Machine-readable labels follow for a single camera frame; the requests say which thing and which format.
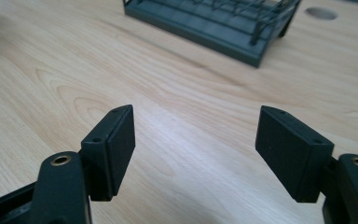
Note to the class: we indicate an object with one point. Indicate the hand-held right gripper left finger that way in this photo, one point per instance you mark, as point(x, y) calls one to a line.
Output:
point(112, 152)

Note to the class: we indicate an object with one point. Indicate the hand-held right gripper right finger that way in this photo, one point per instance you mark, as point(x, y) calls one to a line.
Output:
point(292, 155)

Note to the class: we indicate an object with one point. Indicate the dark green dish rack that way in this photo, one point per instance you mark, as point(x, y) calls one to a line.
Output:
point(217, 21)

